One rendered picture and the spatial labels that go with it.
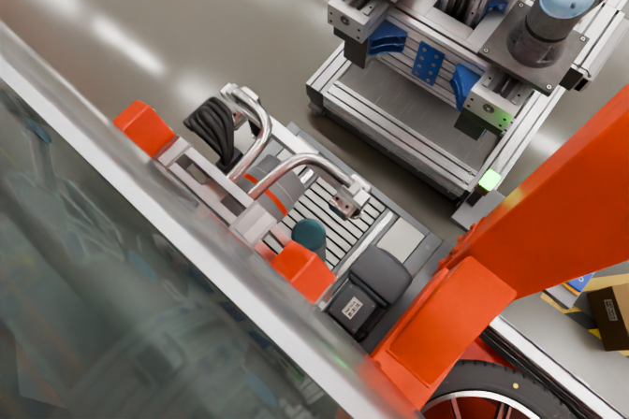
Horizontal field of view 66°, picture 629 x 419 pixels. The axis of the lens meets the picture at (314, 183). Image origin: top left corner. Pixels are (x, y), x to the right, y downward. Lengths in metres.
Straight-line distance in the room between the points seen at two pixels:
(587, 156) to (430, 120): 1.37
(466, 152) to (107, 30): 1.79
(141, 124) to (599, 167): 0.74
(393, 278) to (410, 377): 0.39
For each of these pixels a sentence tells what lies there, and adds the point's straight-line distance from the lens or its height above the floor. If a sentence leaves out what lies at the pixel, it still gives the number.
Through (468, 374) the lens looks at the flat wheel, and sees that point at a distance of 1.49.
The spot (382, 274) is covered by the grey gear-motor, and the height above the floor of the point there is 0.41.
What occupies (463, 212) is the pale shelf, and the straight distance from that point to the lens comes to 1.63.
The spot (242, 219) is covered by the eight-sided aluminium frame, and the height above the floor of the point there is 1.12.
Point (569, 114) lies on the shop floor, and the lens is 2.47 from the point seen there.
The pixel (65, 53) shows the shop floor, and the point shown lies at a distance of 2.70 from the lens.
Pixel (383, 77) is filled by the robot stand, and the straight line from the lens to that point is 2.08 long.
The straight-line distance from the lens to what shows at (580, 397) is 1.72.
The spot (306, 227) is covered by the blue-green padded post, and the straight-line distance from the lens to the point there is 1.25.
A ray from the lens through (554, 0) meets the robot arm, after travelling 1.32.
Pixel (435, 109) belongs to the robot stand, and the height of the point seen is 0.21.
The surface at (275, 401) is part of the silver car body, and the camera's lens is 0.20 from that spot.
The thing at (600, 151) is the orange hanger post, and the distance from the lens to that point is 0.66.
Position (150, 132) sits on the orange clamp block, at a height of 1.13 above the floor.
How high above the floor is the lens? 1.95
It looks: 69 degrees down
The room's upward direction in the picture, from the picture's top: 3 degrees counter-clockwise
